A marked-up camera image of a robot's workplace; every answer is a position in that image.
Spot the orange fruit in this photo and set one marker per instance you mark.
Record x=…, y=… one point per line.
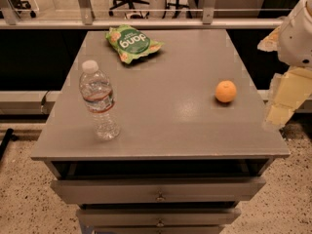
x=225, y=91

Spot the green chip bag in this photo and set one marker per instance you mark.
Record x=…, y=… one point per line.
x=130, y=43

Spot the clear plastic water bottle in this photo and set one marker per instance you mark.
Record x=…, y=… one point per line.
x=97, y=93

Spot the black pole on floor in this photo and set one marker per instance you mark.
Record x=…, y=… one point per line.
x=9, y=135

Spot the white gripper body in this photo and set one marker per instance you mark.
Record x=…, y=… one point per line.
x=296, y=38

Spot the grey drawer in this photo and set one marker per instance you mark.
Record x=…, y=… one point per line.
x=157, y=217
x=168, y=190

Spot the black chair base left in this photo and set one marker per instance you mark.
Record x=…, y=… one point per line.
x=23, y=4

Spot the metal railing frame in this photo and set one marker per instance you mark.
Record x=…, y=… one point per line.
x=93, y=14

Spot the top grey drawer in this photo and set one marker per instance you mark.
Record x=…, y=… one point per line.
x=168, y=190

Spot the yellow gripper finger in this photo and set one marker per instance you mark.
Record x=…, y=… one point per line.
x=270, y=42
x=286, y=94

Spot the grey drawer cabinet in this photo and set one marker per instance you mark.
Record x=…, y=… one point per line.
x=172, y=126

